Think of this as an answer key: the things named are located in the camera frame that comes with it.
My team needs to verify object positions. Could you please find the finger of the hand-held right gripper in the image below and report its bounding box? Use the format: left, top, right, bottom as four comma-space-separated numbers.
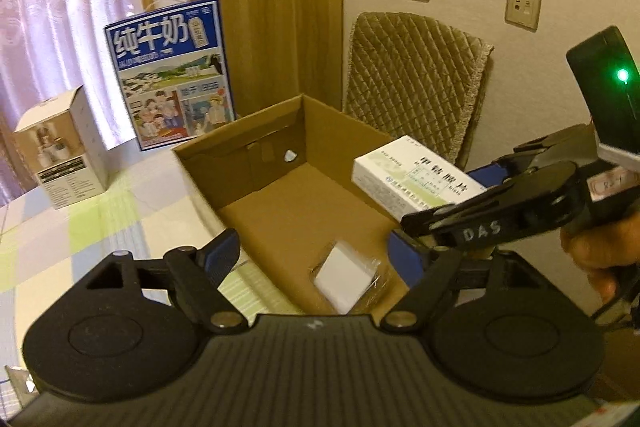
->
399, 184, 507, 239
469, 123, 599, 190

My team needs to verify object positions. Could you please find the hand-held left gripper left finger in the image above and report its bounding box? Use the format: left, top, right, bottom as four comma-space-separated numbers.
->
85, 228, 247, 334

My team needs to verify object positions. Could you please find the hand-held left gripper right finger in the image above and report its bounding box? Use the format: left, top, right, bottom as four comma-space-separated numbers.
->
382, 231, 523, 333

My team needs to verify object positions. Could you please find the white green medicine box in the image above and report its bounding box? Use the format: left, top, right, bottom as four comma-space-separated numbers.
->
351, 136, 488, 212

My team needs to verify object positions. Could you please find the cardboard box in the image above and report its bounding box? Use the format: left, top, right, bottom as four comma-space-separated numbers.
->
171, 93, 640, 414

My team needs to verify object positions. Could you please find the person's right hand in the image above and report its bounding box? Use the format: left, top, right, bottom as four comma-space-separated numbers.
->
560, 209, 640, 304

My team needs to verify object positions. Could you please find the white plastic-wrapped packet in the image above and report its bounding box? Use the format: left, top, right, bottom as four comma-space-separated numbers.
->
309, 241, 383, 315

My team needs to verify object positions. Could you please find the quilted chair cushion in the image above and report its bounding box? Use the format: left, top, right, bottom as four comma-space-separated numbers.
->
342, 12, 496, 170

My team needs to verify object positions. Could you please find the checked tablecloth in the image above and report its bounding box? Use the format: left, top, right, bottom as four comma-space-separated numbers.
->
0, 144, 306, 378

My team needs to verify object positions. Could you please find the blue milk carton box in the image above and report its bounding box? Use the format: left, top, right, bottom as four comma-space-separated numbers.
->
103, 0, 237, 152

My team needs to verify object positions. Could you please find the white product box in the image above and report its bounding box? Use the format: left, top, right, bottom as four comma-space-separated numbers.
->
13, 85, 110, 210

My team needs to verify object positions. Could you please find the wooden door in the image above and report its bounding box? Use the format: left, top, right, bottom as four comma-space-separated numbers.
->
182, 0, 344, 120

